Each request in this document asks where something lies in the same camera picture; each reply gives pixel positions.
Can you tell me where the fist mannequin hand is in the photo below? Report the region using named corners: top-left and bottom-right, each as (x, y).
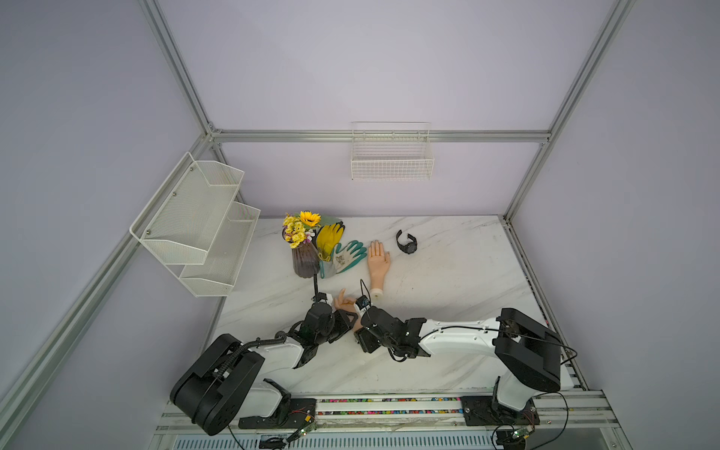
top-left (334, 289), bottom-right (363, 333)

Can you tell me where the black digital wrist watch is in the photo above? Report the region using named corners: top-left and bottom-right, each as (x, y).
top-left (396, 230), bottom-right (418, 255)

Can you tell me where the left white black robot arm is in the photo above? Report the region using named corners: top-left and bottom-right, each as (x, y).
top-left (170, 302), bottom-right (358, 436)

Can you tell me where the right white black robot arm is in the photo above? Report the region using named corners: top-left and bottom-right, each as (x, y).
top-left (355, 306), bottom-right (562, 412)

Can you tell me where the green white work glove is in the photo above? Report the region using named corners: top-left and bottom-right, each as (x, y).
top-left (320, 240), bottom-right (368, 279)

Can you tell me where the purple ribbed glass vase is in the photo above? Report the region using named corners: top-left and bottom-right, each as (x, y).
top-left (292, 242), bottom-right (321, 279)

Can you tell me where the yellow black work glove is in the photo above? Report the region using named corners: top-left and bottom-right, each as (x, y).
top-left (316, 221), bottom-right (345, 262)

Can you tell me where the yellow artificial flower bouquet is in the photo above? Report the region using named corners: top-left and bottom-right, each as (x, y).
top-left (281, 211), bottom-right (344, 249)

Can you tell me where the white two-tier mesh shelf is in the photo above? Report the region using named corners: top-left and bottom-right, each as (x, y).
top-left (129, 153), bottom-right (261, 297)

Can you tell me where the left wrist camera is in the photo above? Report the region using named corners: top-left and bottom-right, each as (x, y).
top-left (312, 292), bottom-right (333, 305)

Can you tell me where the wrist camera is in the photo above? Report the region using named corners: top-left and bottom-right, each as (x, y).
top-left (312, 292), bottom-right (333, 305)
top-left (354, 295), bottom-right (372, 314)

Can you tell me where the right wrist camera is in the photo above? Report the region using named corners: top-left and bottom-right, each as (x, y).
top-left (354, 295), bottom-right (372, 314)

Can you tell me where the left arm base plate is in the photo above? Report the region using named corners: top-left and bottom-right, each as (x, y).
top-left (237, 397), bottom-right (317, 431)

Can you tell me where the aluminium rail front frame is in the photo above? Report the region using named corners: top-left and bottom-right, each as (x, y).
top-left (149, 390), bottom-right (632, 449)

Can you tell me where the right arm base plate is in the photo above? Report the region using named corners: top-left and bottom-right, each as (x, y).
top-left (460, 395), bottom-right (540, 427)

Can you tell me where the white wire wall basket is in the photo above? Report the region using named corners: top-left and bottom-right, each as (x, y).
top-left (351, 121), bottom-right (435, 181)

